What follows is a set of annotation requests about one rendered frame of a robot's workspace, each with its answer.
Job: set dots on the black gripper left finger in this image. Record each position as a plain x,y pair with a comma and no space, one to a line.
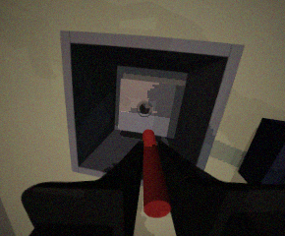
110,200

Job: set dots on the red peg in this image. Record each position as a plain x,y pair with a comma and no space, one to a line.
156,202

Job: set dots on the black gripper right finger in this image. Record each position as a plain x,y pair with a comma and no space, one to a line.
201,204

